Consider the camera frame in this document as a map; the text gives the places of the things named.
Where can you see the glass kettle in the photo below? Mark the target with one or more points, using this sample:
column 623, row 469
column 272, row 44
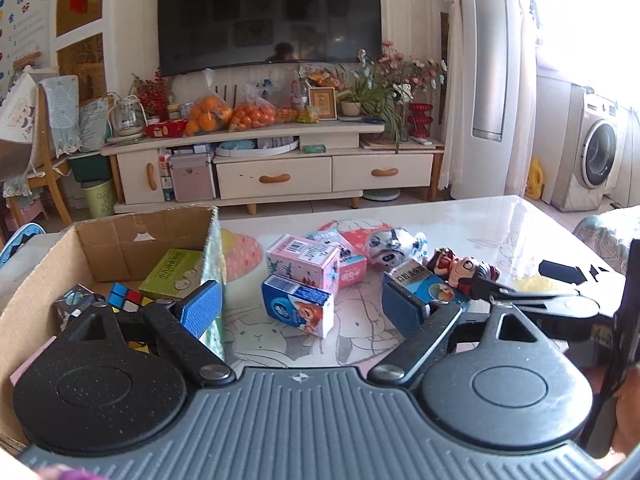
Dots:
column 127, row 117

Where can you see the green trash bin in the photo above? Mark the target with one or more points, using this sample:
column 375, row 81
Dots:
column 100, row 200

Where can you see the green medicine box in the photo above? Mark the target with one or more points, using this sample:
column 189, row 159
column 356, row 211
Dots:
column 170, row 272

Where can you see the blue white medicine box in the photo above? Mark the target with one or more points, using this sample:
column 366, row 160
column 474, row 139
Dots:
column 425, row 282

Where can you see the orange flower bouquet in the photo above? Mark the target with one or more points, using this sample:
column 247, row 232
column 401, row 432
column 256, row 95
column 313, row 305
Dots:
column 325, row 79

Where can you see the white remote control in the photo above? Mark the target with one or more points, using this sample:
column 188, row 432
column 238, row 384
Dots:
column 421, row 140

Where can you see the silver metal case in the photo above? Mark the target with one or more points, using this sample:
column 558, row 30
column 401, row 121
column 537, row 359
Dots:
column 192, row 177

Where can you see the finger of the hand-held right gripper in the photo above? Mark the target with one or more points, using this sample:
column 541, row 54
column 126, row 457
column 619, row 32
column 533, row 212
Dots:
column 500, row 296
column 560, row 271

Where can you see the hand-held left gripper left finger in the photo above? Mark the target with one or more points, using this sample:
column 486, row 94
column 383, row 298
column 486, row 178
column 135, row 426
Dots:
column 202, row 305

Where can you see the red flat box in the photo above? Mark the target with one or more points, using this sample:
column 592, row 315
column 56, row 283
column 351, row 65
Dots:
column 165, row 129

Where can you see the wooden chair with lace cover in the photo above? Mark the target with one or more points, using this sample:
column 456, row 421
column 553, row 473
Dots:
column 57, row 115

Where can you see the round white tray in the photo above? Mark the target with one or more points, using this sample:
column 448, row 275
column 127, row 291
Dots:
column 257, row 147

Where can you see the small orange fruit bag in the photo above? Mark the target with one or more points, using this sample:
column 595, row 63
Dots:
column 287, row 114

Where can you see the bag of large oranges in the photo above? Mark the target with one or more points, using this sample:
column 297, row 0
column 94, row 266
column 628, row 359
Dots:
column 207, row 115

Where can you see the white washing machine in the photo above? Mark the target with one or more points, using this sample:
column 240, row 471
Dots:
column 595, row 150

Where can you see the yellow detergent bottle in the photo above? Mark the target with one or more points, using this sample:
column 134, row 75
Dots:
column 535, row 180

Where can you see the person's right hand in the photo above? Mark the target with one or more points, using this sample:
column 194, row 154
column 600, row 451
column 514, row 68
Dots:
column 630, row 420

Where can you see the vase of artificial flowers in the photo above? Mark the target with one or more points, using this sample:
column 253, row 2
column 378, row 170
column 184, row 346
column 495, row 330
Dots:
column 405, row 80

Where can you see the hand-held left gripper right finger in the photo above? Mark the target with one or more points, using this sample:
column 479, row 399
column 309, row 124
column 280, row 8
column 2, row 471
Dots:
column 405, row 305

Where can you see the white printed tote bag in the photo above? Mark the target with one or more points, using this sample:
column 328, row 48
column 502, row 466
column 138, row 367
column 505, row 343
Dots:
column 20, row 110

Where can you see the small green box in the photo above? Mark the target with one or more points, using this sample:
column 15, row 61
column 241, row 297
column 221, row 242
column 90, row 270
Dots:
column 313, row 149

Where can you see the red berry branches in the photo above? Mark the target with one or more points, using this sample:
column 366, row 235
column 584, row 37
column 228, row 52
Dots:
column 152, row 92

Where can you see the colourful puzzle cube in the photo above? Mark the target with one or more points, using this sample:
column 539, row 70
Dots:
column 125, row 297

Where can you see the black puzzle cube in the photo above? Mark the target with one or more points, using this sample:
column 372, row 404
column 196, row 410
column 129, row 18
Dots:
column 77, row 305

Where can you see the round grey scale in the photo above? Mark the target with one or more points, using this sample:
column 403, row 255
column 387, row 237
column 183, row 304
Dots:
column 381, row 194

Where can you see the blue milk carton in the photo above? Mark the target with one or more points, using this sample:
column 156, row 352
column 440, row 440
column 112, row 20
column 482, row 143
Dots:
column 297, row 305

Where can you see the green potted plant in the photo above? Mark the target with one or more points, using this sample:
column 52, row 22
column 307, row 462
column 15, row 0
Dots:
column 370, row 105

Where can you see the white standing air conditioner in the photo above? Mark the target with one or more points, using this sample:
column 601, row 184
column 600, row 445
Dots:
column 490, row 60

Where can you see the black television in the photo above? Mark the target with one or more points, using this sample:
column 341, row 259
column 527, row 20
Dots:
column 270, row 15

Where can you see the green storage box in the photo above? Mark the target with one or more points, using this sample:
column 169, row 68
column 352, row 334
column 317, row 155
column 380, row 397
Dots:
column 90, row 166

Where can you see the patterned sofa cushion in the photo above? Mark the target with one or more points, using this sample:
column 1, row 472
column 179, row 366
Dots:
column 607, row 235

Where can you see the white television cabinet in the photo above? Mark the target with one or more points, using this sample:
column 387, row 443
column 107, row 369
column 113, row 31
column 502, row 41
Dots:
column 280, row 177

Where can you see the pink toy box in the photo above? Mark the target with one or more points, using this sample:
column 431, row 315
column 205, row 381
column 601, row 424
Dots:
column 300, row 260

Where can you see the framed picture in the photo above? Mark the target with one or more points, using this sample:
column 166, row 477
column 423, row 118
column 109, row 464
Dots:
column 321, row 103

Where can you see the black red cartoon figure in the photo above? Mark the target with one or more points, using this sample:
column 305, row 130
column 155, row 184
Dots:
column 460, row 265

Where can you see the white curtain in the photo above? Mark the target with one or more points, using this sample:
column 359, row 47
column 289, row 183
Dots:
column 452, row 50

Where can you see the pink teal figure box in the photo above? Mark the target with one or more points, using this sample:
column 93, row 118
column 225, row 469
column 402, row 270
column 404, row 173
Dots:
column 352, row 267

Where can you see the green printed cardboard box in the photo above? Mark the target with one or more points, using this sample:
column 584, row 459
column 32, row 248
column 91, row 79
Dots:
column 40, row 300

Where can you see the wall poster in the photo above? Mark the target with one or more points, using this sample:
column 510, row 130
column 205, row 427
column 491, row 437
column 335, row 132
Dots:
column 22, row 20

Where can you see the bag of small tangerines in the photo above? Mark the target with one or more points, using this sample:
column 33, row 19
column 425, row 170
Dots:
column 252, row 115

